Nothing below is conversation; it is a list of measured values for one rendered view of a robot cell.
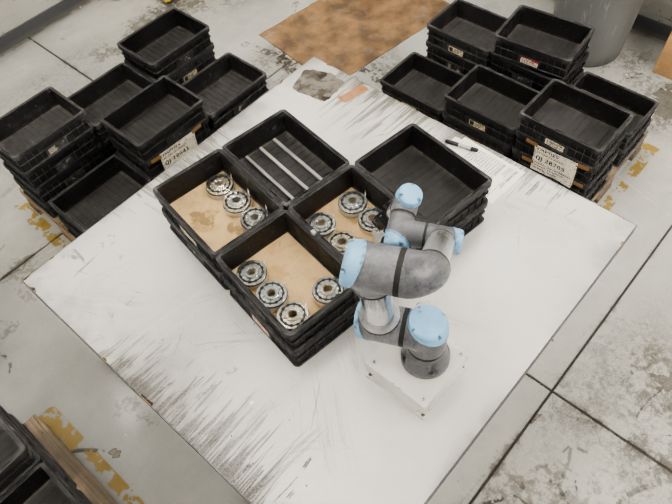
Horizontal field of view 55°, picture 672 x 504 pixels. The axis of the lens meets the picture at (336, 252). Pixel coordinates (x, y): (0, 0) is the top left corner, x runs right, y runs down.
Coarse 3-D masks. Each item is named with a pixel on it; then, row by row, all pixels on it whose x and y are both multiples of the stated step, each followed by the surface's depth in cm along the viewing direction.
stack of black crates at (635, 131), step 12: (588, 72) 332; (576, 84) 328; (588, 84) 336; (600, 84) 331; (612, 84) 326; (600, 96) 335; (612, 96) 330; (624, 96) 326; (636, 96) 321; (624, 108) 330; (636, 108) 326; (648, 108) 321; (636, 120) 324; (648, 120) 322; (636, 132) 313; (624, 144) 311; (636, 144) 330; (624, 156) 325
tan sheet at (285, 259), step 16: (288, 240) 225; (256, 256) 222; (272, 256) 221; (288, 256) 221; (304, 256) 220; (272, 272) 217; (288, 272) 217; (304, 272) 216; (320, 272) 216; (288, 288) 213; (304, 288) 213; (304, 304) 209
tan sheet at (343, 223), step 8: (344, 192) 236; (336, 200) 234; (328, 208) 232; (336, 208) 231; (336, 216) 229; (344, 216) 229; (336, 224) 227; (344, 224) 227; (352, 224) 227; (360, 232) 225; (368, 240) 222; (376, 240) 222
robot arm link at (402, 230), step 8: (392, 216) 186; (400, 216) 184; (408, 216) 185; (392, 224) 184; (400, 224) 183; (408, 224) 183; (416, 224) 183; (424, 224) 183; (392, 232) 183; (400, 232) 182; (408, 232) 182; (416, 232) 182; (384, 240) 184; (392, 240) 182; (400, 240) 182; (408, 240) 183; (416, 240) 182
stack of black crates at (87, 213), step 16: (112, 160) 319; (96, 176) 317; (112, 176) 325; (128, 176) 324; (144, 176) 309; (64, 192) 307; (80, 192) 314; (96, 192) 320; (112, 192) 319; (128, 192) 318; (64, 208) 312; (80, 208) 314; (96, 208) 313; (112, 208) 313; (64, 224) 317; (80, 224) 308
